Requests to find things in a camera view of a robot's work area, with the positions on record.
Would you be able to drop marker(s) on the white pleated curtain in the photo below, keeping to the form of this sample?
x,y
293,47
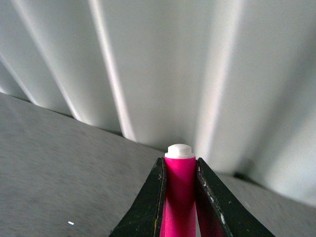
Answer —
x,y
233,79

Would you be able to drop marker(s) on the pink marker pen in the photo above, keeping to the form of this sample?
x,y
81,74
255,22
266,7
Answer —
x,y
179,211

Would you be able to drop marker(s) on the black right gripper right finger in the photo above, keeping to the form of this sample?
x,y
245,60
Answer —
x,y
219,212

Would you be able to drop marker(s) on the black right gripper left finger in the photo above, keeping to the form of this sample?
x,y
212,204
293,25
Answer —
x,y
144,218

